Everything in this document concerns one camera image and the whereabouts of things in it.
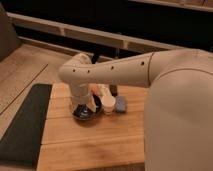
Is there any black floor mat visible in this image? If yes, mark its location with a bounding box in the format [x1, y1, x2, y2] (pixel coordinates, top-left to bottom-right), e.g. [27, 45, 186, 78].
[0, 84, 52, 167]

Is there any dark ceramic bowl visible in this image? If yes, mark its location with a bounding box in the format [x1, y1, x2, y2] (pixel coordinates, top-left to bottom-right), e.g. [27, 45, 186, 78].
[73, 95, 102, 121]

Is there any orange carrot toy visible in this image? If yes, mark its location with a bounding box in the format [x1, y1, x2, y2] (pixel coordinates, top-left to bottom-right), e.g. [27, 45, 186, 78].
[89, 84, 98, 95]

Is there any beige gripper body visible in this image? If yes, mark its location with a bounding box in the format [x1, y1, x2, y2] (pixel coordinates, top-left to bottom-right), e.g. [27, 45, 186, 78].
[69, 84, 96, 110]

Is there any dark brown bottle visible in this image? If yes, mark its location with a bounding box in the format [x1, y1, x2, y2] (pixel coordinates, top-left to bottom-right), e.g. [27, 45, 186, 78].
[110, 85, 118, 97]

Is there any white wooden shelf rail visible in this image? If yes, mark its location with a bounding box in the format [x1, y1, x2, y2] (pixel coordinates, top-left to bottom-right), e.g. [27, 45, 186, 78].
[7, 12, 181, 53]

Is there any white plastic bottle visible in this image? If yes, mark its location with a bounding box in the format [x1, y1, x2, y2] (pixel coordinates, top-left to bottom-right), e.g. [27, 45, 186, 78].
[101, 86, 116, 115]

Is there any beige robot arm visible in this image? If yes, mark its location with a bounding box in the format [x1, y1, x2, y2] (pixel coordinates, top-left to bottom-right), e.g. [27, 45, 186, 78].
[59, 49, 213, 171]

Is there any blue sponge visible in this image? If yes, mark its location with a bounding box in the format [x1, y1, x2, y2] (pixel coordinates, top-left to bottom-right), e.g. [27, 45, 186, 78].
[115, 96, 127, 113]

